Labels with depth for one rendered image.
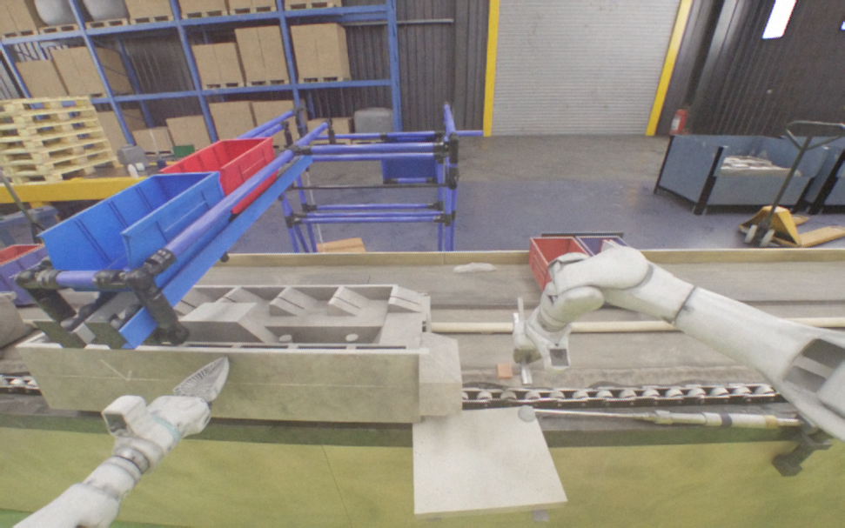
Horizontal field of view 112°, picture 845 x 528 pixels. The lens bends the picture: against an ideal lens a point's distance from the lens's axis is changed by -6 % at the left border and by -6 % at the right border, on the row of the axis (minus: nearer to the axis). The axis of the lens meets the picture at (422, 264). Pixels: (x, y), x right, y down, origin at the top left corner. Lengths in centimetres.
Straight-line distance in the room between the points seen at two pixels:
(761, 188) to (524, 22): 763
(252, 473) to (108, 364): 49
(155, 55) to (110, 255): 1307
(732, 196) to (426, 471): 513
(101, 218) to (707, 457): 154
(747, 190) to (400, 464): 523
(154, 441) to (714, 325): 80
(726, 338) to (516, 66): 1071
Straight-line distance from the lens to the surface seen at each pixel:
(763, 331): 53
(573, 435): 93
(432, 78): 1086
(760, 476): 143
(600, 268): 52
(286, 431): 94
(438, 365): 69
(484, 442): 82
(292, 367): 78
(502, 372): 84
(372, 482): 110
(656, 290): 53
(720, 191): 533
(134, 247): 70
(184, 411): 70
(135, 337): 69
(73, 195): 616
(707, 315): 52
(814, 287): 208
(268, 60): 1030
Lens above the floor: 150
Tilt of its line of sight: 30 degrees down
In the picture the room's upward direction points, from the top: 2 degrees counter-clockwise
